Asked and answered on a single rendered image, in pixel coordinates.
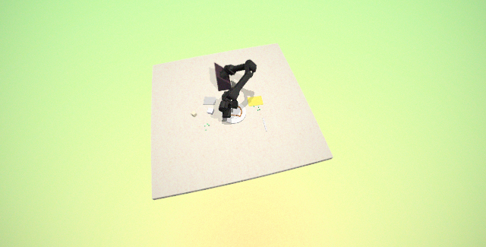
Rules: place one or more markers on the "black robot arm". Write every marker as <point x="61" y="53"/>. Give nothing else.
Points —
<point x="233" y="92"/>

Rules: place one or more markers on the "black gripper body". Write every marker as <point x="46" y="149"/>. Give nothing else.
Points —
<point x="227" y="114"/>

